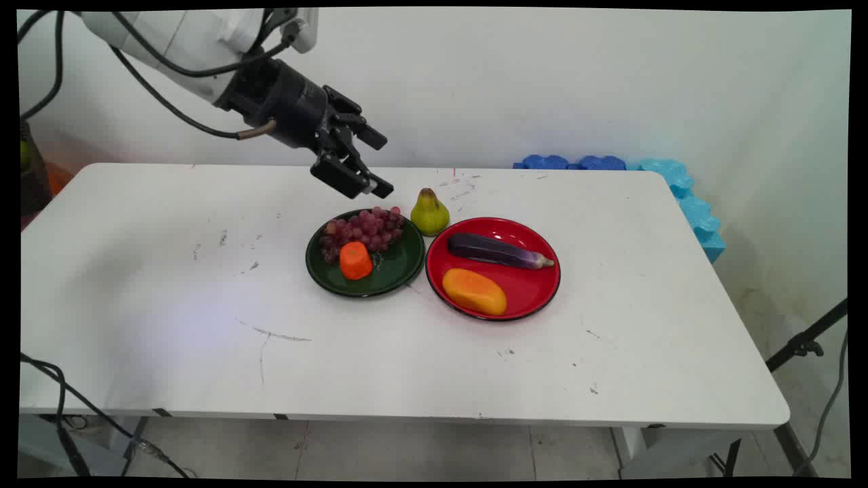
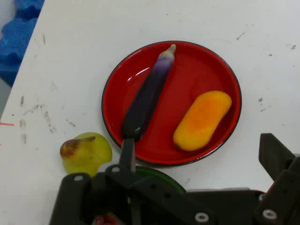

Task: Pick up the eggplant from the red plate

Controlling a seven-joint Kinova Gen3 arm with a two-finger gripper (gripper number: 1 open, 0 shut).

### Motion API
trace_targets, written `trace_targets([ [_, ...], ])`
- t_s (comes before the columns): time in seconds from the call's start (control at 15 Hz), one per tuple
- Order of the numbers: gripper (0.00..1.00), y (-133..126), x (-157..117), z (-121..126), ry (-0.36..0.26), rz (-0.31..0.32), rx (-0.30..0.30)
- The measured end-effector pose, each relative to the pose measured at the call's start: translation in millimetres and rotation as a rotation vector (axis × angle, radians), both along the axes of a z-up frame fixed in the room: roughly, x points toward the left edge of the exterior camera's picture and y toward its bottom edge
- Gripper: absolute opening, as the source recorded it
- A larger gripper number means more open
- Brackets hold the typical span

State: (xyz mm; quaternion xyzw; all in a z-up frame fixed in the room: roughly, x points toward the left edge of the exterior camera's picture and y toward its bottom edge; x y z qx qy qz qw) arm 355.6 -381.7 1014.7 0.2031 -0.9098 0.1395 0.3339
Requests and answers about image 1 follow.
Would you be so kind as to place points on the orange carrot piece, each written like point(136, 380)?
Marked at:
point(354, 261)

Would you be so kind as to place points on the light blue foam strip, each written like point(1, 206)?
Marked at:
point(695, 210)

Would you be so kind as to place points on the black tripod stand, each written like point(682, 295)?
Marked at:
point(803, 342)

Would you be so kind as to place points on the dark blue foam piece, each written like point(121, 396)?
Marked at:
point(601, 163)
point(544, 162)

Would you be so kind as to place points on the purple eggplant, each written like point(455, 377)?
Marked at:
point(491, 250)

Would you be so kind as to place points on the red grape bunch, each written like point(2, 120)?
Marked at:
point(366, 227)

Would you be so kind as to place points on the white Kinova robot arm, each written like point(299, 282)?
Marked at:
point(169, 41)

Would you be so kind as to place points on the dark object with green spot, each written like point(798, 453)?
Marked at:
point(32, 176)

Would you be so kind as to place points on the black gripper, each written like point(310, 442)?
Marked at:
point(288, 105)

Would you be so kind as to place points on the orange yellow mango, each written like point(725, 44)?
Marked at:
point(475, 291)

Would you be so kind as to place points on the white table leg frame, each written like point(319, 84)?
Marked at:
point(671, 451)

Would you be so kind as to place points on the dark green round plate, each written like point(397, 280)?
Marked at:
point(397, 268)

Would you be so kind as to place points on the green pear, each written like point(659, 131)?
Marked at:
point(429, 215)

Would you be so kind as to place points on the red round plate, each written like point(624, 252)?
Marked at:
point(525, 291)

